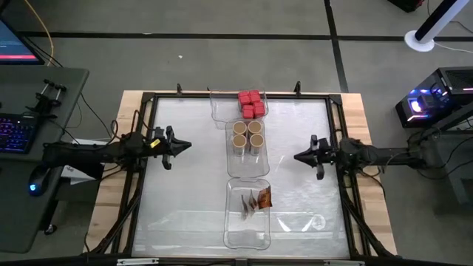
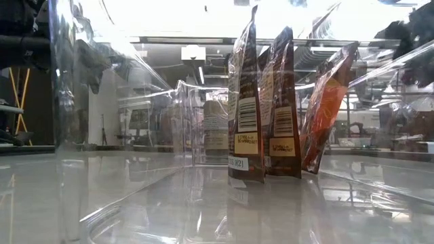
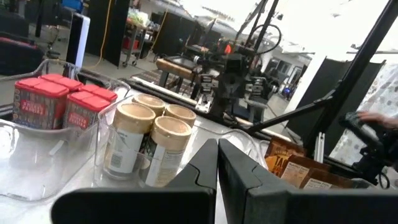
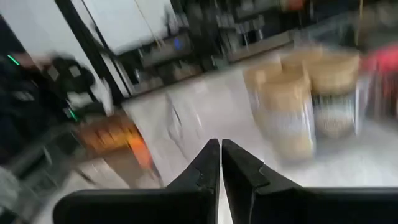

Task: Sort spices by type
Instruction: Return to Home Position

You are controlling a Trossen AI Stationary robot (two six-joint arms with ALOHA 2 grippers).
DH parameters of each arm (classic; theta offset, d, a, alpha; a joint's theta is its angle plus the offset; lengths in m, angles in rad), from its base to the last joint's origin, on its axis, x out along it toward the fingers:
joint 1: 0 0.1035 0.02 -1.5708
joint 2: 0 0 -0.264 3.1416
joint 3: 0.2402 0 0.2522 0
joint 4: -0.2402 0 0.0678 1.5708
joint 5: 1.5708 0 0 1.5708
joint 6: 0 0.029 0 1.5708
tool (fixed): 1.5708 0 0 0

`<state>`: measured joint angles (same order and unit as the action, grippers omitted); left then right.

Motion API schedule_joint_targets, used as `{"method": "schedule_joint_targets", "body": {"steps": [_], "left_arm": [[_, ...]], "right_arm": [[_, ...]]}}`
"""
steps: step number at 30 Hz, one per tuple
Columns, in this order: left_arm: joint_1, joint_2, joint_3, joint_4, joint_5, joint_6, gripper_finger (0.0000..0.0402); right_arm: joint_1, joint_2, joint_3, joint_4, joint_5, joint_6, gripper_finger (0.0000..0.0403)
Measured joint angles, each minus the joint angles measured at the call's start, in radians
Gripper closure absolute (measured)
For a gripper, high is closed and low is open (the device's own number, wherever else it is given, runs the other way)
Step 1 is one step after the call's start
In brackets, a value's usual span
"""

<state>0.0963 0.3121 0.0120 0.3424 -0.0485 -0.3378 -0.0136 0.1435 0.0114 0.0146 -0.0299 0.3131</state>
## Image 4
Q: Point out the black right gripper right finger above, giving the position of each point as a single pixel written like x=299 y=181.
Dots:
x=280 y=205

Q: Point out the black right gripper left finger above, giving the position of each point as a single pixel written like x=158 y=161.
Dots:
x=174 y=205

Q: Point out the tan-lid spice jar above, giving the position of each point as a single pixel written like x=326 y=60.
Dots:
x=287 y=109
x=258 y=74
x=335 y=77

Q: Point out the red-lid spice jar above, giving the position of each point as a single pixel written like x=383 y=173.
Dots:
x=382 y=62

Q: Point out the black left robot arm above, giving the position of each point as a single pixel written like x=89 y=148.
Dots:
x=18 y=109

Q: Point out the white board panel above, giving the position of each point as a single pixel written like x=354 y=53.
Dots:
x=124 y=21

